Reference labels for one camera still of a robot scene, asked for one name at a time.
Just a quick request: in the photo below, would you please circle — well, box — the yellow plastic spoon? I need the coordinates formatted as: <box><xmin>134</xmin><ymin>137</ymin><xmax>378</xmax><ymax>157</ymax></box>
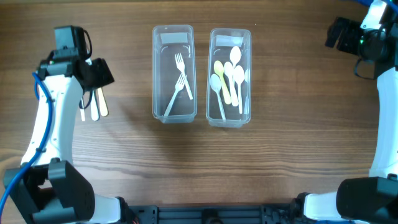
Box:
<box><xmin>213</xmin><ymin>60</ymin><xmax>231</xmax><ymax>105</ymax></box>

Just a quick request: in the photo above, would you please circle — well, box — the blue left cable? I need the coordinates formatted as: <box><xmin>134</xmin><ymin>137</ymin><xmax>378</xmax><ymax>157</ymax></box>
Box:
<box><xmin>0</xmin><ymin>72</ymin><xmax>54</xmax><ymax>224</ymax></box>

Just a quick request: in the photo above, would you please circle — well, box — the clear plastic container left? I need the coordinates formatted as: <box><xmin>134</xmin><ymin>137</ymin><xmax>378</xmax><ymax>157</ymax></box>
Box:
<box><xmin>152</xmin><ymin>25</ymin><xmax>197</xmax><ymax>124</ymax></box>

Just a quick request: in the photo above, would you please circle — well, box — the clear plastic container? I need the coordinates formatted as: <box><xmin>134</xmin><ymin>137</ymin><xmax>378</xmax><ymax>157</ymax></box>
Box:
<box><xmin>152</xmin><ymin>25</ymin><xmax>197</xmax><ymax>124</ymax></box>
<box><xmin>206</xmin><ymin>28</ymin><xmax>252</xmax><ymax>128</ymax></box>

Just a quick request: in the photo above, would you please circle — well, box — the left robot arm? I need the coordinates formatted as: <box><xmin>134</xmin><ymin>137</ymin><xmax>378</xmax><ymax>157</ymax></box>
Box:
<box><xmin>1</xmin><ymin>26</ymin><xmax>136</xmax><ymax>223</ymax></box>

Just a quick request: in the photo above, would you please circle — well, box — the white plastic fork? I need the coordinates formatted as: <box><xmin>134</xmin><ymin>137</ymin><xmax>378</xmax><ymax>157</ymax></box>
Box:
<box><xmin>90</xmin><ymin>90</ymin><xmax>100</xmax><ymax>121</ymax></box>
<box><xmin>164</xmin><ymin>73</ymin><xmax>185</xmax><ymax>116</ymax></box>
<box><xmin>175</xmin><ymin>53</ymin><xmax>193</xmax><ymax>100</ymax></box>
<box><xmin>80</xmin><ymin>97</ymin><xmax>86</xmax><ymax>121</ymax></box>

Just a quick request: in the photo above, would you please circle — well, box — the clear plastic container right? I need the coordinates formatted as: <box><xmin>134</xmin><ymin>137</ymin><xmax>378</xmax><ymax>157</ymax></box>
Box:
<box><xmin>206</xmin><ymin>28</ymin><xmax>252</xmax><ymax>128</ymax></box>

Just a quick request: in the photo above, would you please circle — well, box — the white plastic spoon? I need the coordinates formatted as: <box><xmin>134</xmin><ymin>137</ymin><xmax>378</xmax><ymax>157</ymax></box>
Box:
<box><xmin>224</xmin><ymin>62</ymin><xmax>238</xmax><ymax>106</ymax></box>
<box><xmin>233</xmin><ymin>65</ymin><xmax>244</xmax><ymax>114</ymax></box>
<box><xmin>210</xmin><ymin>74</ymin><xmax>226</xmax><ymax>120</ymax></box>
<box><xmin>229</xmin><ymin>46</ymin><xmax>241</xmax><ymax>68</ymax></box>

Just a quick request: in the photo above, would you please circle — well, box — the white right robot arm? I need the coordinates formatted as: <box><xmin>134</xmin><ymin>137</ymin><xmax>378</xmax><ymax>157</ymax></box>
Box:
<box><xmin>290</xmin><ymin>0</ymin><xmax>397</xmax><ymax>223</ymax></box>

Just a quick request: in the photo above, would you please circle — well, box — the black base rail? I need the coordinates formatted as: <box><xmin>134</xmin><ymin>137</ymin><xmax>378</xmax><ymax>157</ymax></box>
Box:
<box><xmin>130</xmin><ymin>204</ymin><xmax>315</xmax><ymax>224</ymax></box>

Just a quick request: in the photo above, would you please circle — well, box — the yellow plastic fork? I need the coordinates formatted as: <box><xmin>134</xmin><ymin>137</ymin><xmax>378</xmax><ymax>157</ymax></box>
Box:
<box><xmin>97</xmin><ymin>88</ymin><xmax>109</xmax><ymax>117</ymax></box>

